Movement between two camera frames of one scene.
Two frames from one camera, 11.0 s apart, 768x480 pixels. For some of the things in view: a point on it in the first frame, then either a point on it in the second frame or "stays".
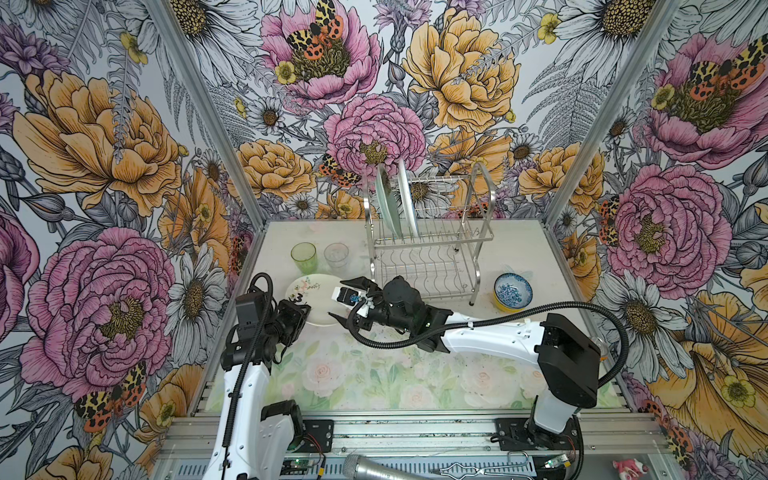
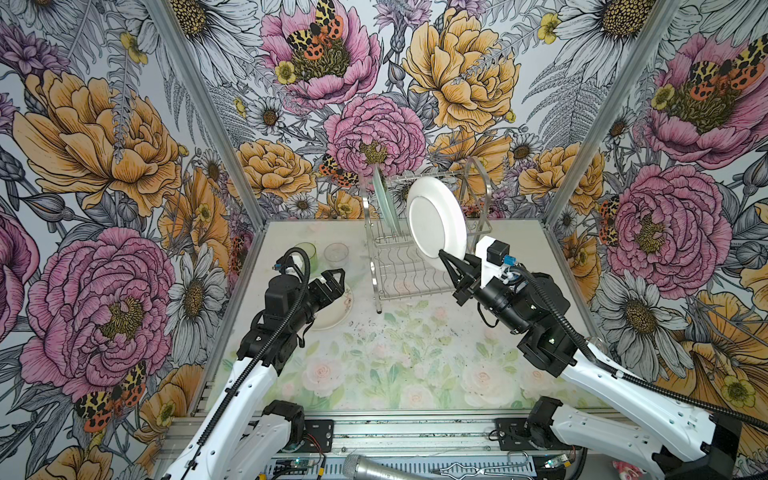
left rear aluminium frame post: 210,109 stays
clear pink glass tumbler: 336,254 stays
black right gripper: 365,308 -> 471,278
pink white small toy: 630,469 stays
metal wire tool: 516,459 stays
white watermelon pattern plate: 408,197 -> 435,221
